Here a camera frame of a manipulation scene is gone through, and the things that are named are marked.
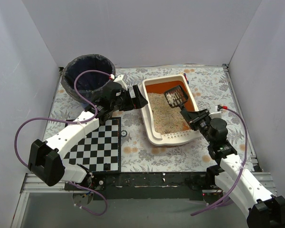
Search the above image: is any red toy car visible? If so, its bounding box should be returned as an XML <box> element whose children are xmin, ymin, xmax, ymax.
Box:
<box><xmin>183</xmin><ymin>73</ymin><xmax>189</xmax><ymax>84</ymax></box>

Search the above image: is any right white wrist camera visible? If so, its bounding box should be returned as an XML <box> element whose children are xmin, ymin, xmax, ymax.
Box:
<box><xmin>209</xmin><ymin>104</ymin><xmax>227</xmax><ymax>119</ymax></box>

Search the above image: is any black chess piece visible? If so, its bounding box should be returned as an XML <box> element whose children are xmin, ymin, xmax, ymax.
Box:
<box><xmin>104</xmin><ymin>163</ymin><xmax>110</xmax><ymax>171</ymax></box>

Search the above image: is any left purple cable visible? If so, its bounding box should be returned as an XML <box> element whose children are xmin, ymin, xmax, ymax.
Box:
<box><xmin>13</xmin><ymin>70</ymin><xmax>116</xmax><ymax>216</ymax></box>

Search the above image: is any black litter scoop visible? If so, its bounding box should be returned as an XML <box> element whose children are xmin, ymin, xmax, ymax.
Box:
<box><xmin>163</xmin><ymin>85</ymin><xmax>189</xmax><ymax>109</ymax></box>

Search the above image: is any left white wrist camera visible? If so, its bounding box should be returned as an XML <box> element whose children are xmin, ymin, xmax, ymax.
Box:
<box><xmin>110</xmin><ymin>74</ymin><xmax>128</xmax><ymax>90</ymax></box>

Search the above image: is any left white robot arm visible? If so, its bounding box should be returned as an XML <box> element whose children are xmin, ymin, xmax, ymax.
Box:
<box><xmin>28</xmin><ymin>82</ymin><xmax>148</xmax><ymax>186</ymax></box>

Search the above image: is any white orange litter box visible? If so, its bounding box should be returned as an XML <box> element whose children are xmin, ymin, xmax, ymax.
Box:
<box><xmin>141</xmin><ymin>74</ymin><xmax>201</xmax><ymax>146</ymax></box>

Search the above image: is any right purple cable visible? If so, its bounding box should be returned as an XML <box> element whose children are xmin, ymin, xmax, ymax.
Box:
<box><xmin>190</xmin><ymin>105</ymin><xmax>249</xmax><ymax>216</ymax></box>

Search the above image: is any purple cable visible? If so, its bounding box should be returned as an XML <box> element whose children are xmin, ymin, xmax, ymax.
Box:
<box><xmin>13</xmin><ymin>70</ymin><xmax>116</xmax><ymax>216</ymax></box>
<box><xmin>190</xmin><ymin>105</ymin><xmax>249</xmax><ymax>216</ymax></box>

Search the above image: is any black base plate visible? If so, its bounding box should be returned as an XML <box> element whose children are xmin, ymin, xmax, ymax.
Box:
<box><xmin>64</xmin><ymin>171</ymin><xmax>236</xmax><ymax>200</ymax></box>

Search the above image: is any black white chessboard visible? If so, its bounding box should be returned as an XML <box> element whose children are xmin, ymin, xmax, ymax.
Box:
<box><xmin>63</xmin><ymin>117</ymin><xmax>121</xmax><ymax>173</ymax></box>

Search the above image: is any floral table mat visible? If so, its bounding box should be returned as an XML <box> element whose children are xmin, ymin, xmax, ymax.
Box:
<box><xmin>50</xmin><ymin>67</ymin><xmax>245</xmax><ymax>172</ymax></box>

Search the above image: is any blue trash bin with bag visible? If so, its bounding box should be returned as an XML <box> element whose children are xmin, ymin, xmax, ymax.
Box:
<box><xmin>61</xmin><ymin>54</ymin><xmax>116</xmax><ymax>104</ymax></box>

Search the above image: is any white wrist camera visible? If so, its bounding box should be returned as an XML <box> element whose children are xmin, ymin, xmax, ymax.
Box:
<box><xmin>110</xmin><ymin>74</ymin><xmax>128</xmax><ymax>90</ymax></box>
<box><xmin>209</xmin><ymin>104</ymin><xmax>227</xmax><ymax>119</ymax></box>

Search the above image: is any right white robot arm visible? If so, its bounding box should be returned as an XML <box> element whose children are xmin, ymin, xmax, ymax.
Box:
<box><xmin>180</xmin><ymin>107</ymin><xmax>285</xmax><ymax>228</ymax></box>

